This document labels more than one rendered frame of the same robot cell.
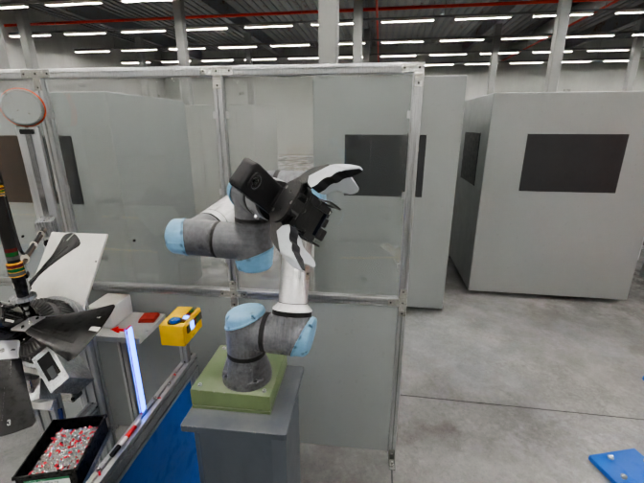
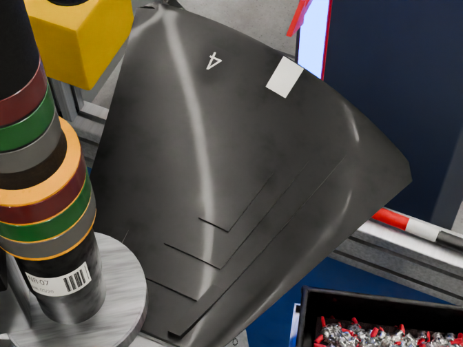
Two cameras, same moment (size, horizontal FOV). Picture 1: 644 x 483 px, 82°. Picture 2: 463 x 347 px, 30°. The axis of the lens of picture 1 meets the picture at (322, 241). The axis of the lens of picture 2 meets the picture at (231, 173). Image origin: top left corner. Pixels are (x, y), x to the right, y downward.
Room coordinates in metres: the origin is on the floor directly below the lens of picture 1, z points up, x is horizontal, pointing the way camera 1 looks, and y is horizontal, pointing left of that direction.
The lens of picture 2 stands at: (0.96, 1.12, 1.65)
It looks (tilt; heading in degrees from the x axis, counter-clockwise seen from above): 56 degrees down; 289
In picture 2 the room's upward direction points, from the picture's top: 1 degrees counter-clockwise
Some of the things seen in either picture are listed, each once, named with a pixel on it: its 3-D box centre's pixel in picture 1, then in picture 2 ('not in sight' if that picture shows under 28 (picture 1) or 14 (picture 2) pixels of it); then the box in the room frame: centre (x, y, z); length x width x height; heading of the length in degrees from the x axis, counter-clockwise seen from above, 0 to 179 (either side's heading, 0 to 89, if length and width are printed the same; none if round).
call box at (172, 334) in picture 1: (181, 327); (40, 9); (1.34, 0.57, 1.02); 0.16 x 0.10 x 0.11; 173
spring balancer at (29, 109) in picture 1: (23, 107); not in sight; (1.72, 1.31, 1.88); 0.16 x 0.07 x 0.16; 118
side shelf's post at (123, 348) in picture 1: (132, 397); not in sight; (1.65, 1.01, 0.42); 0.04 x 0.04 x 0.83; 83
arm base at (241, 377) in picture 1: (246, 361); not in sight; (0.97, 0.23, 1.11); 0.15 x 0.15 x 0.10
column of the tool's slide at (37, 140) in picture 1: (69, 309); not in sight; (1.72, 1.31, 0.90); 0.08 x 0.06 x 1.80; 118
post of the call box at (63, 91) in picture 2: (184, 348); (58, 74); (1.34, 0.57, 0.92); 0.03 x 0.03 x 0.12; 83
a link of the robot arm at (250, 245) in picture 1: (246, 241); not in sight; (0.71, 0.15, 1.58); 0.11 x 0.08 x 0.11; 79
